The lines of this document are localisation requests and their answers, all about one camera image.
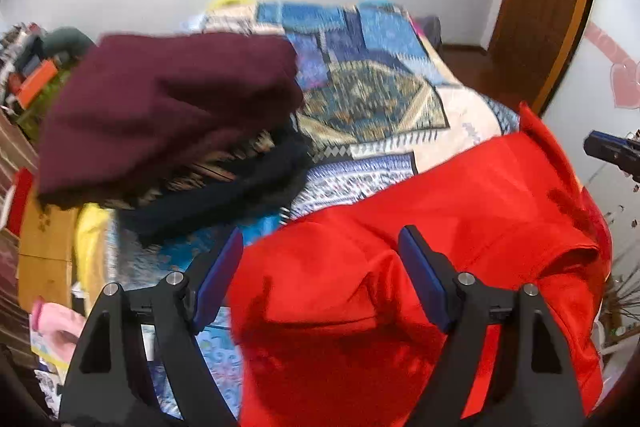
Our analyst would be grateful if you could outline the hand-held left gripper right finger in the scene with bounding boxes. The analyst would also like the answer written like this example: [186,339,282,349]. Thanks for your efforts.
[398,224,586,427]

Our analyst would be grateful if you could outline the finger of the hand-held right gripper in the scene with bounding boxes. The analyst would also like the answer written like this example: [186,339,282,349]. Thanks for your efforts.
[584,131,640,182]

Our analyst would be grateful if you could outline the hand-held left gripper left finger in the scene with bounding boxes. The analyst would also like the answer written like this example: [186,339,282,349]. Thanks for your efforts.
[57,227,246,427]

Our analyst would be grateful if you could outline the red zip jacket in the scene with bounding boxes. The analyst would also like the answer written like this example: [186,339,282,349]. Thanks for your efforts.
[227,102,613,427]

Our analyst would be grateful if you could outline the black folded garment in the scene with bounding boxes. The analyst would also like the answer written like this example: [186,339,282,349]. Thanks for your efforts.
[117,132,313,248]

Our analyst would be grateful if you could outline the yellow blanket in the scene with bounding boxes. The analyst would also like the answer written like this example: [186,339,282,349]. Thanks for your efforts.
[75,202,119,303]

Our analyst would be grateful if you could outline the dried branches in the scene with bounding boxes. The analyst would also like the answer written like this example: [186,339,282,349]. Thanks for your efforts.
[597,202,640,350]

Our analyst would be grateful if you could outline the brown wooden door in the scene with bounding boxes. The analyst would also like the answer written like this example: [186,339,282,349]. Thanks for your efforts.
[487,0,601,115]

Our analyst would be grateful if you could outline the pink plush toy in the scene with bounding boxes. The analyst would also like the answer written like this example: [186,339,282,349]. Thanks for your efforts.
[31,299,88,360]

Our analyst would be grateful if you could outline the bamboo lap table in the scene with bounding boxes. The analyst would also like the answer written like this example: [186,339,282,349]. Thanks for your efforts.
[17,192,81,313]

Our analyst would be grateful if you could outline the maroon folded garment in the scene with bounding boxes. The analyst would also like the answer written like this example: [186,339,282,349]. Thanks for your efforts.
[37,32,306,210]

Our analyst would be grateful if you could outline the blue patchwork bed sheet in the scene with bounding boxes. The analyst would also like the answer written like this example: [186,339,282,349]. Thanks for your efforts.
[105,0,521,418]

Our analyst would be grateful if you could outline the red box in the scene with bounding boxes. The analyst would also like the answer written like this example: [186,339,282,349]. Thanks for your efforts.
[6,167,35,238]

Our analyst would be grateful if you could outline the orange box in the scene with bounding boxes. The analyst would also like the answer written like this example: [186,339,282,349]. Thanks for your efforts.
[17,59,58,105]

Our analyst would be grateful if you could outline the grey-green bolster pillow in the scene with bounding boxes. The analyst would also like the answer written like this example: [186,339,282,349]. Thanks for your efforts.
[42,27,97,58]

